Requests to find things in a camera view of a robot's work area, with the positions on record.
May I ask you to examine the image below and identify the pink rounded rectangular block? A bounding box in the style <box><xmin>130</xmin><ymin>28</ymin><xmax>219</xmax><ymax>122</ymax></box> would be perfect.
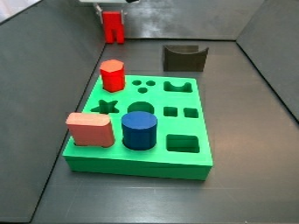
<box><xmin>66</xmin><ymin>112</ymin><xmax>115</xmax><ymax>148</ymax></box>

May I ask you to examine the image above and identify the green shape sorter board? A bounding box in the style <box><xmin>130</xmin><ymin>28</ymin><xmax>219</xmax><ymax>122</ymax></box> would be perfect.
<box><xmin>63</xmin><ymin>75</ymin><xmax>213</xmax><ymax>180</ymax></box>

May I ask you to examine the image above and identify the blue cylinder block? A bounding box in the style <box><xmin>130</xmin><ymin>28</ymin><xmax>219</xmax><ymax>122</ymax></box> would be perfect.
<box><xmin>122</xmin><ymin>111</ymin><xmax>158</xmax><ymax>151</ymax></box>

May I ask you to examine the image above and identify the red hexagonal prism block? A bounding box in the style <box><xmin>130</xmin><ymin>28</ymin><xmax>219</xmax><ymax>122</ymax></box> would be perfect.
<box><xmin>99</xmin><ymin>59</ymin><xmax>126</xmax><ymax>93</ymax></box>

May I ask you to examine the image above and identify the black curved holder stand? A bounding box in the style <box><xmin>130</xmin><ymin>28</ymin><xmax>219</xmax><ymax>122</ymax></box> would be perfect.
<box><xmin>163</xmin><ymin>45</ymin><xmax>210</xmax><ymax>72</ymax></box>

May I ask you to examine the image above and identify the red double-square block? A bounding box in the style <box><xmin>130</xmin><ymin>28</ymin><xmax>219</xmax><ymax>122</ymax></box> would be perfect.
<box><xmin>103</xmin><ymin>11</ymin><xmax>126</xmax><ymax>44</ymax></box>

